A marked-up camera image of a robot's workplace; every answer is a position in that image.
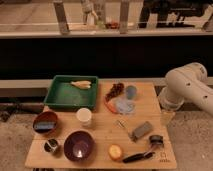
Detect white cup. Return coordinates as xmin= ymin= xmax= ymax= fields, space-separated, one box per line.
xmin=76 ymin=108 xmax=92 ymax=126

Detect orange fruit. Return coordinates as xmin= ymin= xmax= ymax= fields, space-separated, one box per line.
xmin=108 ymin=144 xmax=123 ymax=161

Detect green plastic tray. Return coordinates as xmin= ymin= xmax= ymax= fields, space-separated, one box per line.
xmin=44 ymin=75 xmax=98 ymax=110

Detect dark red grapes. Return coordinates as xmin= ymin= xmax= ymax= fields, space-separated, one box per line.
xmin=105 ymin=83 xmax=124 ymax=101

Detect blue sponge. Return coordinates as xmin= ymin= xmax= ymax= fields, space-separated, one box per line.
xmin=34 ymin=122 xmax=55 ymax=131

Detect metal clip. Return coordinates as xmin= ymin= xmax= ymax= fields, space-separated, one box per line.
xmin=116 ymin=120 xmax=127 ymax=130

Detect purple bowl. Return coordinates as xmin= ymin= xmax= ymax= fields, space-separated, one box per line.
xmin=64 ymin=131 xmax=94 ymax=162

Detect grey sponge block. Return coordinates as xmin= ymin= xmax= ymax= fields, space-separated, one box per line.
xmin=132 ymin=121 xmax=153 ymax=141

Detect orange carrot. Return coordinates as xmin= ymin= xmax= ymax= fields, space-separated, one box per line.
xmin=104 ymin=99 xmax=117 ymax=114

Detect small metal can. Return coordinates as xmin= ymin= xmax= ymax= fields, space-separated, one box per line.
xmin=44 ymin=139 xmax=59 ymax=153

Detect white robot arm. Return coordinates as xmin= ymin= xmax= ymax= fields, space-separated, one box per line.
xmin=158 ymin=62 xmax=213 ymax=126

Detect black handled peeler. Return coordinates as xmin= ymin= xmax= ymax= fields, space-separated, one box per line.
xmin=122 ymin=152 xmax=155 ymax=163

